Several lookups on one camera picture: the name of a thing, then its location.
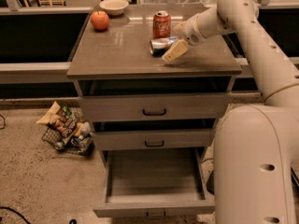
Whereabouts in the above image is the grey drawer cabinet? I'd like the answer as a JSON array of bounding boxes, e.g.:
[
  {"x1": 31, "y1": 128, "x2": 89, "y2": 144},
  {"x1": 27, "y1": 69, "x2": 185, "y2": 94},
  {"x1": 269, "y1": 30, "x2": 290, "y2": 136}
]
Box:
[{"x1": 66, "y1": 3, "x2": 243, "y2": 161}]

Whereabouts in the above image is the black floor cable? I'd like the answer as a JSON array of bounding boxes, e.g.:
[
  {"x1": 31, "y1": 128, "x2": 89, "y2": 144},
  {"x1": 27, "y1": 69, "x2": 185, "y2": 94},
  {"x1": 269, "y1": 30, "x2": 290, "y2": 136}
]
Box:
[{"x1": 0, "y1": 205, "x2": 32, "y2": 224}]

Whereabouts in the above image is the yellow brown snack bag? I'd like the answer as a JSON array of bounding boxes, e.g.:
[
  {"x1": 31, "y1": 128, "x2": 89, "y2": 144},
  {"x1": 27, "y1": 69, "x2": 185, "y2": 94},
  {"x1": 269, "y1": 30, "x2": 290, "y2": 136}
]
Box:
[{"x1": 36, "y1": 102, "x2": 81, "y2": 143}]

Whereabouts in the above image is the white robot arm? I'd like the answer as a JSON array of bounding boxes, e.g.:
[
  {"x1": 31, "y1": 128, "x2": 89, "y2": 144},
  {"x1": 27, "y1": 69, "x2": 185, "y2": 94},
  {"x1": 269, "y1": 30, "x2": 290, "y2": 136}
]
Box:
[{"x1": 163, "y1": 0, "x2": 299, "y2": 224}]

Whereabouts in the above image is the grey open bottom drawer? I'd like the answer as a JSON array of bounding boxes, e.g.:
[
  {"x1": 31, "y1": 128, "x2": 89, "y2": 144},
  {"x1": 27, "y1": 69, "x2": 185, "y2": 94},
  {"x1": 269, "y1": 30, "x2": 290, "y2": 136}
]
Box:
[{"x1": 94, "y1": 147, "x2": 215, "y2": 218}]

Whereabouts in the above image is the grey top drawer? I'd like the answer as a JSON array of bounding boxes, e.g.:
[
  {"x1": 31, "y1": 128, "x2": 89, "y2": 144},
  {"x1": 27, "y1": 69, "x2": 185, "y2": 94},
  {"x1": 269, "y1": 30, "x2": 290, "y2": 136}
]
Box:
[{"x1": 75, "y1": 77, "x2": 231, "y2": 122}]

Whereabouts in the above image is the orange coca-cola can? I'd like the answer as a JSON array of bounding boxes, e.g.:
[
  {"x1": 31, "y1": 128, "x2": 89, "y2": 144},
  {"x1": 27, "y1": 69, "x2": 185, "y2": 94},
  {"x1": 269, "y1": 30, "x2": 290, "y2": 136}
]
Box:
[{"x1": 152, "y1": 10, "x2": 171, "y2": 39}]

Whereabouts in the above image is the red apple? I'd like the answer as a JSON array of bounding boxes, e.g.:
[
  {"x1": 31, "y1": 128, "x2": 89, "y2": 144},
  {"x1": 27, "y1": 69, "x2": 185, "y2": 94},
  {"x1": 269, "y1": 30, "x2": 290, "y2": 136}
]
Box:
[{"x1": 91, "y1": 11, "x2": 109, "y2": 31}]

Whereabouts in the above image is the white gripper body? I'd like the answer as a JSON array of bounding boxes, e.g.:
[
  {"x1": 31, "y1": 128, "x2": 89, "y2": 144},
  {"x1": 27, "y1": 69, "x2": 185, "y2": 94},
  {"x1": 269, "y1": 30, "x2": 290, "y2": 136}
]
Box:
[{"x1": 179, "y1": 14, "x2": 206, "y2": 46}]

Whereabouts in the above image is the wire basket with snacks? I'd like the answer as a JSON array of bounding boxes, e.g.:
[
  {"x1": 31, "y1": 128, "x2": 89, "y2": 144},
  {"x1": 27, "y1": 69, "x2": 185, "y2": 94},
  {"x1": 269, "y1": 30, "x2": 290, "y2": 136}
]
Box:
[{"x1": 42, "y1": 106, "x2": 94, "y2": 157}]

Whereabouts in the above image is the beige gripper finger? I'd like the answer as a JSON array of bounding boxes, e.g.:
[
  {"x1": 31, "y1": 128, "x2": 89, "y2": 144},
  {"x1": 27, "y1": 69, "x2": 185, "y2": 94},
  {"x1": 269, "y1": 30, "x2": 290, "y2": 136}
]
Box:
[
  {"x1": 172, "y1": 21, "x2": 185, "y2": 37},
  {"x1": 162, "y1": 39, "x2": 189, "y2": 63}
]

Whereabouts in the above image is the silver blue redbull can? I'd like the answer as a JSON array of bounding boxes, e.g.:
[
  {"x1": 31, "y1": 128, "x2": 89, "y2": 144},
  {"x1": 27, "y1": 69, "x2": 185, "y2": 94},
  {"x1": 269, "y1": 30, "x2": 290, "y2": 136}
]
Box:
[{"x1": 149, "y1": 36, "x2": 177, "y2": 56}]

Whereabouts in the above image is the white bowl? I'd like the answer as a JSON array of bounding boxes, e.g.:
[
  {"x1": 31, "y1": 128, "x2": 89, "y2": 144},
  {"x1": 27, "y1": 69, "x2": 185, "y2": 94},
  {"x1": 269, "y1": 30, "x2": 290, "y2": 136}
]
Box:
[{"x1": 99, "y1": 0, "x2": 129, "y2": 16}]

